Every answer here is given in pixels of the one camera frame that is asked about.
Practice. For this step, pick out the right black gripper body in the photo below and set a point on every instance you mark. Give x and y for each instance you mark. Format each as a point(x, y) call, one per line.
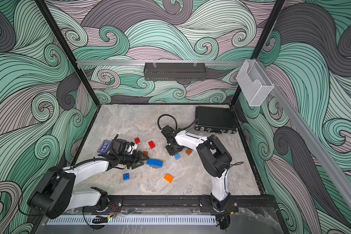
point(172, 150)

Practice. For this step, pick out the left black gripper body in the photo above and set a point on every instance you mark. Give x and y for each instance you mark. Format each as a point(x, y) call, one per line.
point(130, 160)

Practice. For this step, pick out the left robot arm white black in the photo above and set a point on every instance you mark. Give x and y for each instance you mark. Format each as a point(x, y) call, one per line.
point(56, 191)

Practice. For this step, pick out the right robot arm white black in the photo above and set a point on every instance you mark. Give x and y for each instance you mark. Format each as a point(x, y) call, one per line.
point(215, 159)

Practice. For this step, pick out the brown lego brick right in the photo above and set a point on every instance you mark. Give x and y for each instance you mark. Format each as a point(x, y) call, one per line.
point(188, 152)

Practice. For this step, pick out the blue small lego brick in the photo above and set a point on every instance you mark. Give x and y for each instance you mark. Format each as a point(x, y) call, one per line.
point(126, 176)

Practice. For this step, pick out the small red lego brick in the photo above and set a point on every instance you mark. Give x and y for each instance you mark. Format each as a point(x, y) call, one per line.
point(137, 140)

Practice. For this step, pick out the red lego brick centre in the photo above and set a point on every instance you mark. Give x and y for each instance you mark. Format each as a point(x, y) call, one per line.
point(151, 144)

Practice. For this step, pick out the orange lego brick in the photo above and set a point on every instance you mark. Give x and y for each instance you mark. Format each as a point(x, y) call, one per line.
point(169, 178)

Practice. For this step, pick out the light blue long brick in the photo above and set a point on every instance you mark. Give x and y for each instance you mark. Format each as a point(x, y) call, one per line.
point(177, 156)

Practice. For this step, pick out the blue card tag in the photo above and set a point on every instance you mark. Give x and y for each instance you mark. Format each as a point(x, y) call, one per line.
point(104, 147)

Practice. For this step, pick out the black case on table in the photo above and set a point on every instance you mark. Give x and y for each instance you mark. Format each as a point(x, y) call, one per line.
point(215, 120)

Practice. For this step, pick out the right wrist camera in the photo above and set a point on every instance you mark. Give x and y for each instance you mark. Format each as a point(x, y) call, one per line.
point(168, 132)

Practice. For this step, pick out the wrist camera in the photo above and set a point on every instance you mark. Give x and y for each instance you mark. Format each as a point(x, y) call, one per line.
point(168, 132)
point(120, 146)

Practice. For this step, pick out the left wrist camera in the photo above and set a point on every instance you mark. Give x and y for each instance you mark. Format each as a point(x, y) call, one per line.
point(120, 146)

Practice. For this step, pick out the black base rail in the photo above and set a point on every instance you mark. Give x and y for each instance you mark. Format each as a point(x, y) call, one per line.
point(203, 203)

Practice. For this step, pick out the white slotted cable duct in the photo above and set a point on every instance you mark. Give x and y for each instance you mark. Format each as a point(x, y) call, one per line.
point(135, 220)

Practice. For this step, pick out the black perforated wall tray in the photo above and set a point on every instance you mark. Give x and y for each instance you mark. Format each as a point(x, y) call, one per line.
point(180, 72)

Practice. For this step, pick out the clear plastic wall bin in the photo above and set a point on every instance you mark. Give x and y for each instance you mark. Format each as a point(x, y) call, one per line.
point(254, 81)

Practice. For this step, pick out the aluminium rail back wall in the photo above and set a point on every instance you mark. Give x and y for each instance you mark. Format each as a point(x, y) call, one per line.
point(122, 62)

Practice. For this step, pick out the aluminium rail wall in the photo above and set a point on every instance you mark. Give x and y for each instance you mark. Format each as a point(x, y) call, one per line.
point(122, 62)
point(289, 103)

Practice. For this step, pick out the aluminium rail right wall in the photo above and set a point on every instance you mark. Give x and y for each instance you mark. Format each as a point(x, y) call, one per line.
point(289, 103)

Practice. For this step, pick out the black frame post left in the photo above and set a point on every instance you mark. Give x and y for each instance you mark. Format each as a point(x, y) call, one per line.
point(60, 38)

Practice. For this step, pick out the black frame post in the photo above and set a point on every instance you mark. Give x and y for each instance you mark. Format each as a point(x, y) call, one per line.
point(60, 38)
point(266, 24)

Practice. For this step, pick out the black frame post right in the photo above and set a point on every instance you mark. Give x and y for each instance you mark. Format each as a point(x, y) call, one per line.
point(266, 24)

